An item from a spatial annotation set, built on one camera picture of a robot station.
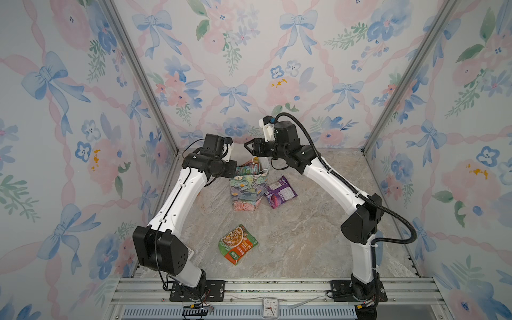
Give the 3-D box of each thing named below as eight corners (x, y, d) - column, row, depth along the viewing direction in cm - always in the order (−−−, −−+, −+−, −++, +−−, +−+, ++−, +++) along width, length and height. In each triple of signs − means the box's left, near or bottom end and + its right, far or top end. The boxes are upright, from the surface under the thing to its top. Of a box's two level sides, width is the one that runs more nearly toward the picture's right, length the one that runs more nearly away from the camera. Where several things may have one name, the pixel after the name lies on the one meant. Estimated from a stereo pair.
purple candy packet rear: (273, 209, 98) (273, 206, 95) (260, 190, 105) (260, 186, 102) (297, 196, 102) (298, 193, 100) (282, 179, 109) (283, 175, 107)
